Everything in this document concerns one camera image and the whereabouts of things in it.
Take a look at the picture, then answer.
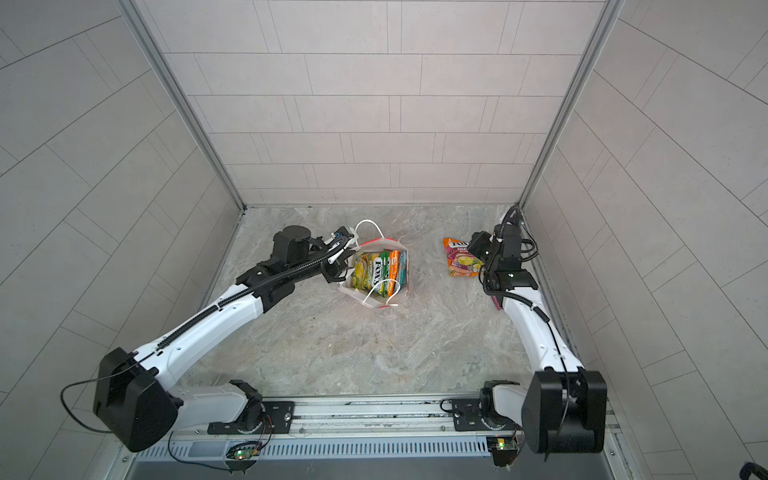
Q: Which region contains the orange Fox's candy packet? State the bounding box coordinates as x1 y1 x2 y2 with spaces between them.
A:
443 238 483 277

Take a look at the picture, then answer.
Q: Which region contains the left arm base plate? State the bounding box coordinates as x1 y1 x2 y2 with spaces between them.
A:
207 401 295 435

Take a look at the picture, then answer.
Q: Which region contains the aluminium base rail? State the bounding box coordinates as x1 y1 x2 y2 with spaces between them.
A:
119 392 622 442

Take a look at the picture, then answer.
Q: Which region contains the teal candy packet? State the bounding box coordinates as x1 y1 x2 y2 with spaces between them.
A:
396 250 407 289

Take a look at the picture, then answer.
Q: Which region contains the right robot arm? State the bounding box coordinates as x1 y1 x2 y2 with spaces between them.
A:
468 223 607 454

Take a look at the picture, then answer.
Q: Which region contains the left green circuit board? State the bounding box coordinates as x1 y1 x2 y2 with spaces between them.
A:
225 441 263 461

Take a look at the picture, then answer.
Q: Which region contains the right aluminium corner post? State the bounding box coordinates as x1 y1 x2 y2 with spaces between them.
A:
519 0 623 210

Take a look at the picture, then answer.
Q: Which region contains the aluminium corner post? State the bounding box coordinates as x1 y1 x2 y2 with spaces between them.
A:
519 0 623 210
115 0 247 215

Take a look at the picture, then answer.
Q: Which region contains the right circuit board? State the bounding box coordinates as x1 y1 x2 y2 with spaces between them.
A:
486 436 520 468

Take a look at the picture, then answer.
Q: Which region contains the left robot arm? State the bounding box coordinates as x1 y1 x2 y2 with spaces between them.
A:
93 225 356 452

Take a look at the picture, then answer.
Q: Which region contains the left aluminium corner post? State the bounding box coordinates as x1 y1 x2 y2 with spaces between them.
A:
115 0 247 215

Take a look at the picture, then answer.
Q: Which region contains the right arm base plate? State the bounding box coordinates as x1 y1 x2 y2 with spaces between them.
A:
440 398 523 432

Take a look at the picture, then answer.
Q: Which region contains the red paper gift bag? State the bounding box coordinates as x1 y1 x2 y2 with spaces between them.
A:
338 219 411 309

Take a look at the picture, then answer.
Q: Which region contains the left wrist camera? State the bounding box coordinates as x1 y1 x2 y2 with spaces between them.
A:
332 226 356 246

